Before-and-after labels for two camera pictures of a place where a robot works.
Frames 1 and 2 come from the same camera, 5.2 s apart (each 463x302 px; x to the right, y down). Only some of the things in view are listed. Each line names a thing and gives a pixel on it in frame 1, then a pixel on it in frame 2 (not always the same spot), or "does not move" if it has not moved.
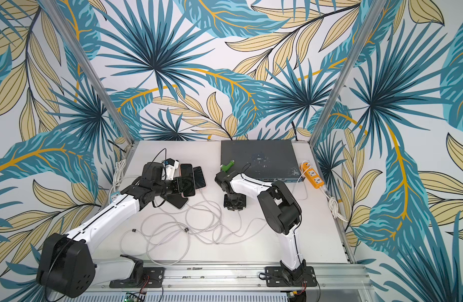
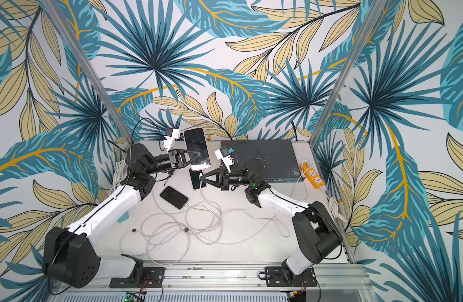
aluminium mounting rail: (292, 278) does not move
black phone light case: (177, 199) does not move
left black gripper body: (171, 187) → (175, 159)
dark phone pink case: (187, 181) → (195, 140)
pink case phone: (199, 177) does not move
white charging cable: (165, 235) does not move
